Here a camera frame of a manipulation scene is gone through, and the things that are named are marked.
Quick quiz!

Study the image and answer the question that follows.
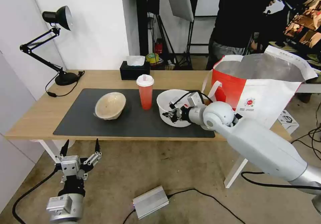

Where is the white cardboard box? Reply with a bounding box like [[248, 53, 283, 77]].
[[277, 110, 300, 134]]

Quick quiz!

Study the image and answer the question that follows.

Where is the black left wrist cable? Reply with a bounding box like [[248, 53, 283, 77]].
[[12, 168, 63, 224]]

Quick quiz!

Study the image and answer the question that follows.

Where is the black lamp cable with switch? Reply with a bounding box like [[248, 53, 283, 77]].
[[45, 70, 86, 98]]

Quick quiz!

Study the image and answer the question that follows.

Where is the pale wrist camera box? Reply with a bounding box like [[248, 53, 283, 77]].
[[168, 97, 180, 109], [61, 160, 82, 182]]

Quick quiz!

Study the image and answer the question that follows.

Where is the red and white takeout bag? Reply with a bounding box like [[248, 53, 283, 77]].
[[202, 45, 318, 130]]

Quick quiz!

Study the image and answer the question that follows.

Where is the black light stand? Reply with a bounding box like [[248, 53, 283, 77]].
[[135, 0, 194, 71]]

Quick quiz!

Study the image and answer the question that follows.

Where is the red drink cup with lid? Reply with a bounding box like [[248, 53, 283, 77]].
[[136, 74, 154, 111]]

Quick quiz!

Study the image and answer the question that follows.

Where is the white table leg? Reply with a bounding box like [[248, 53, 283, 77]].
[[30, 139, 76, 165], [223, 155, 249, 189]]

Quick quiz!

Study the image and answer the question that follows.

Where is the white paper bowl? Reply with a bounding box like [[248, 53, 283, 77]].
[[156, 89, 201, 128]]

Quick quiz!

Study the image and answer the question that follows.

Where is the black wire shelf rack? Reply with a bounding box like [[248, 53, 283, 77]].
[[283, 0, 321, 59]]

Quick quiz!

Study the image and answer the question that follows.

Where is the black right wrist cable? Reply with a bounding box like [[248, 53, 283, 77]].
[[169, 91, 214, 109]]

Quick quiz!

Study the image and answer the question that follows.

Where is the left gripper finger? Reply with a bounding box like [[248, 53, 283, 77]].
[[58, 139, 70, 162], [83, 138, 103, 166]]

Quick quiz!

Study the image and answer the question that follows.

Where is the black table mat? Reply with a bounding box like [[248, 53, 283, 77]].
[[52, 88, 216, 138]]

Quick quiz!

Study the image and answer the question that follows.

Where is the silver power supply box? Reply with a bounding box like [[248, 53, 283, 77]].
[[132, 185, 170, 220]]

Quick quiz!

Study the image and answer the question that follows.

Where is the person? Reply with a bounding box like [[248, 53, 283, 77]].
[[205, 0, 321, 71]]

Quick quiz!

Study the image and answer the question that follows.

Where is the black desk lamp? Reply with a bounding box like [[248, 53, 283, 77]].
[[19, 5, 79, 86]]

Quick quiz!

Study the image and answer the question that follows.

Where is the white tissue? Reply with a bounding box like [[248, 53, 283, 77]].
[[126, 55, 146, 67]]

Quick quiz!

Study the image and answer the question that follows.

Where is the black tissue box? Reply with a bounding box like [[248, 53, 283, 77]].
[[119, 60, 151, 81]]

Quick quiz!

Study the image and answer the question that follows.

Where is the white softbox panel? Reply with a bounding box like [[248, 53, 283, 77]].
[[164, 0, 195, 22]]

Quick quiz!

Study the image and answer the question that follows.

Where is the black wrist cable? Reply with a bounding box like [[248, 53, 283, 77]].
[[169, 91, 214, 109], [12, 168, 63, 224]]

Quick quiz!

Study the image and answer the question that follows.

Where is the black power supply cable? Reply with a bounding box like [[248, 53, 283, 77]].
[[166, 188, 251, 224]]

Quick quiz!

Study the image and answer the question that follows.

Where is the small red canister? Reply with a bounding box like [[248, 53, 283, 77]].
[[154, 38, 164, 55]]

